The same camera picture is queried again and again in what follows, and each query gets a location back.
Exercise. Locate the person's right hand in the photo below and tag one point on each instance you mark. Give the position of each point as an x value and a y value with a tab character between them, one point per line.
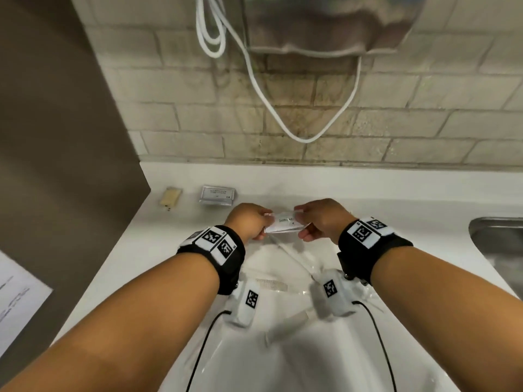
327	218

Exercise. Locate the person's left forearm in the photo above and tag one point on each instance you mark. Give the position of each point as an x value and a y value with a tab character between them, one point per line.
122	322

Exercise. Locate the brown partition panel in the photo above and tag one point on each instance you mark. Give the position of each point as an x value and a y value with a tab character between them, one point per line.
53	138

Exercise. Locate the small white tube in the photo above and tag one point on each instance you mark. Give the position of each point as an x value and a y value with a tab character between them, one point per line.
286	327

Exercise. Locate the white paper packet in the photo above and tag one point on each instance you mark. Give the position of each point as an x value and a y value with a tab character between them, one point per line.
284	224

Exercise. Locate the person's right fingers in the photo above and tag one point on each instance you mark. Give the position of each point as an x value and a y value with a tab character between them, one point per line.
307	234

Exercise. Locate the person's left hand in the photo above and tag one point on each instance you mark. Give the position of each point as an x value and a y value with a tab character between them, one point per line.
241	218

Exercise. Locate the beige soap bar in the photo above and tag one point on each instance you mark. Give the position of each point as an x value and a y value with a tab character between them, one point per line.
170	197

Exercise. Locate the person's right forearm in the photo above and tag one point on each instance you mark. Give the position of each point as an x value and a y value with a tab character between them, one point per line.
445	314

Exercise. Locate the black marker wristband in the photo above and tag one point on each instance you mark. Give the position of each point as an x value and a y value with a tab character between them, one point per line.
216	249
367	240

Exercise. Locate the silver sachet packet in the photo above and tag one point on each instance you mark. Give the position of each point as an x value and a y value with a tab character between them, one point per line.
217	195

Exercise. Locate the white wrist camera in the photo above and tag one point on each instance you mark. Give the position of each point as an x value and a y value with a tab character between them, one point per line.
245	302
333	293

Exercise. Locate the steel sink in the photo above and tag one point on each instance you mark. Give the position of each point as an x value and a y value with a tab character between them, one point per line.
500	244

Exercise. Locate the white comb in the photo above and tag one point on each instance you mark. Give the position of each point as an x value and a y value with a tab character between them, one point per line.
271	284

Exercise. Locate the white paper sheet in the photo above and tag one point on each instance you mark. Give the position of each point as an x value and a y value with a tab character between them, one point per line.
18	302

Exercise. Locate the clear wrapped toothbrush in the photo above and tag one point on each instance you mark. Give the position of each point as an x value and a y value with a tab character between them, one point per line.
296	259

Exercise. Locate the person's left fingers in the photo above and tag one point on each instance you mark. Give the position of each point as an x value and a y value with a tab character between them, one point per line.
261	224

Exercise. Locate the steel wall dispenser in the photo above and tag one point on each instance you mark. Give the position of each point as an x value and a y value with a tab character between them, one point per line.
327	24

